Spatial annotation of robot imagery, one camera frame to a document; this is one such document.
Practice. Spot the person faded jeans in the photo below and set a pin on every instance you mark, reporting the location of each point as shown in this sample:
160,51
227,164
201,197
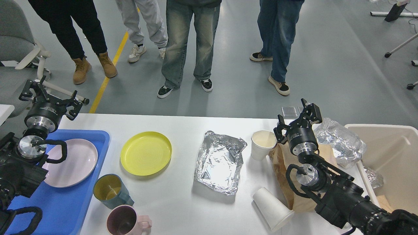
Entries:
180,14

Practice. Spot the brown paper bag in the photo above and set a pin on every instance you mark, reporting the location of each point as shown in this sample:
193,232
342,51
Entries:
281,158

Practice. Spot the metal floor socket plate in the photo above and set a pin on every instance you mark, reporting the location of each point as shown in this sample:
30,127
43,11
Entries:
289,111

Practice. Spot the aluminium foil tray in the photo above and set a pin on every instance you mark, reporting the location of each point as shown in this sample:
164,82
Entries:
219,162

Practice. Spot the person black trousers brown boots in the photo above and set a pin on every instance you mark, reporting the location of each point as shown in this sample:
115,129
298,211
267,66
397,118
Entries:
60,15

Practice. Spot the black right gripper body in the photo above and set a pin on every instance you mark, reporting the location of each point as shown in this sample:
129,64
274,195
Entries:
301,139

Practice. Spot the blue plastic tray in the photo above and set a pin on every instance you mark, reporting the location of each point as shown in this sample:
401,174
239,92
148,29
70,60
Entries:
64,209

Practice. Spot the lying white paper cup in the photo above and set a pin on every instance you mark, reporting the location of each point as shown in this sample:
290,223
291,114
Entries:
272,209

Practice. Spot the foil piece in bin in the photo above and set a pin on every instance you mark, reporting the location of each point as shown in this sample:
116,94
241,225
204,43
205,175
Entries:
376,179

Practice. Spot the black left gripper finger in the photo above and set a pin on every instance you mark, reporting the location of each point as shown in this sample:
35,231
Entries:
34,89
72,106

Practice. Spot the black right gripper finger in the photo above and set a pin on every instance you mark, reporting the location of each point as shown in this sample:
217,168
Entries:
278,130
309,116

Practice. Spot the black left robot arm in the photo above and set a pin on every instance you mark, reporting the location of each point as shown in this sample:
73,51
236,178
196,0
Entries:
22,159

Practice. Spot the pink mug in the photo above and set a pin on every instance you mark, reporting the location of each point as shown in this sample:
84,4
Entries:
124,220

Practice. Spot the crumpled foil wrap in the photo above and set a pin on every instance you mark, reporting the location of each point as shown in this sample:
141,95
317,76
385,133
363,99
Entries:
347,146

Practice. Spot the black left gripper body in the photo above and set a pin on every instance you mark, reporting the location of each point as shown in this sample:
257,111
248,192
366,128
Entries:
46,114

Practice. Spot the beige plastic bin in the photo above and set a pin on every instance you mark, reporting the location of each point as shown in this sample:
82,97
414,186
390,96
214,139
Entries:
392,151

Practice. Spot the pink plate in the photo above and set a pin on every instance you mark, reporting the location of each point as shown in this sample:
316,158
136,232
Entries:
82,157

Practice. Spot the grey office chair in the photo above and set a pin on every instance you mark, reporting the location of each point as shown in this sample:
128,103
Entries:
18,44

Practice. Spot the yellow plate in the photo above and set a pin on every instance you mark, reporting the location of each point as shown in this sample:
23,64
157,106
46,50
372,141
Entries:
146,153

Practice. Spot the upright white paper cup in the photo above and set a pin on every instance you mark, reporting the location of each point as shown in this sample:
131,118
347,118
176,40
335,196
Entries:
263,142

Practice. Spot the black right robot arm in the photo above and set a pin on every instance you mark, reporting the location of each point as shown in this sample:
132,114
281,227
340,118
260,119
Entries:
338,199

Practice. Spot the person blue jeans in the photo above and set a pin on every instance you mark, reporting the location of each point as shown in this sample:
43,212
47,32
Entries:
277,22

